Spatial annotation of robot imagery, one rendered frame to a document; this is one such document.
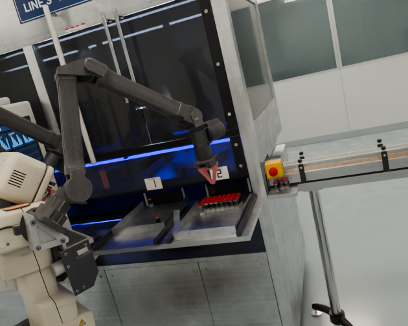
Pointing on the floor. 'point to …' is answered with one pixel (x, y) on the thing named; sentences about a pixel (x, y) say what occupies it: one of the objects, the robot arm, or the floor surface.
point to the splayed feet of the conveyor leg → (330, 314)
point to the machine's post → (253, 156)
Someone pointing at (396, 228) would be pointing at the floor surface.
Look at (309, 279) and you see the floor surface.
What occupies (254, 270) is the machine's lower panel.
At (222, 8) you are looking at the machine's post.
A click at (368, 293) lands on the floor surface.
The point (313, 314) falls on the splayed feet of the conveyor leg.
